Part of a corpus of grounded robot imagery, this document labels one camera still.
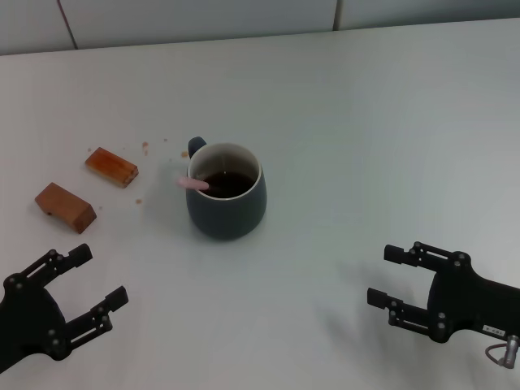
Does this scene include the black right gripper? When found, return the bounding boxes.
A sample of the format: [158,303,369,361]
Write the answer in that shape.
[366,241,520,345]

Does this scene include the right arm cable plug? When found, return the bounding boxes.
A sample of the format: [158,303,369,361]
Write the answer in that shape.
[483,336,520,370]

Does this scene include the dark grey ceramic cup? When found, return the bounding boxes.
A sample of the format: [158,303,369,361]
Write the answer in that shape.
[185,136,268,241]

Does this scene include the dark coffee liquid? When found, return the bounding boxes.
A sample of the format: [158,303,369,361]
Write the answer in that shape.
[201,171,258,199]

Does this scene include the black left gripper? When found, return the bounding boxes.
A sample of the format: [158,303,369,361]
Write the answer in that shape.
[0,242,130,373]

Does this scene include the notched wooden rest block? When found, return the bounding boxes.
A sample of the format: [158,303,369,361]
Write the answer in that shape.
[34,182,98,236]

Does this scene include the flat grooved wooden block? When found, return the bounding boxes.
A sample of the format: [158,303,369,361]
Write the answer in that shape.
[84,146,140,189]

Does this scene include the pink handled metal spoon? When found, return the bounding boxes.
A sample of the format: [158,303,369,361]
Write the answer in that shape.
[178,176,223,194]

